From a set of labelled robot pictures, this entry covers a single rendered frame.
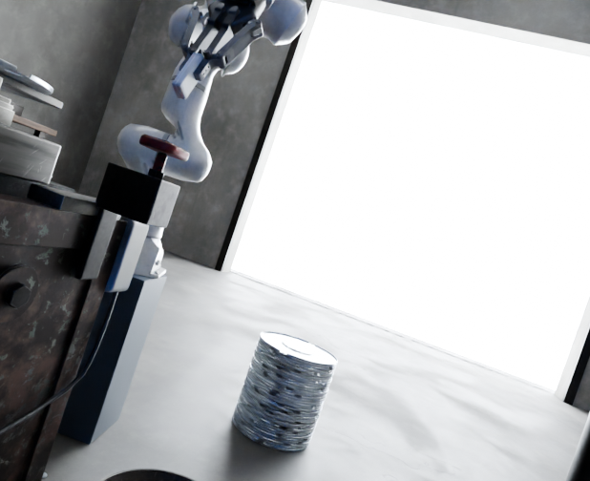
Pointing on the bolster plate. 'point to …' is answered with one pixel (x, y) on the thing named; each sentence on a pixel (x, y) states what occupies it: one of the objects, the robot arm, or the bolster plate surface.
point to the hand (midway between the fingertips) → (189, 75)
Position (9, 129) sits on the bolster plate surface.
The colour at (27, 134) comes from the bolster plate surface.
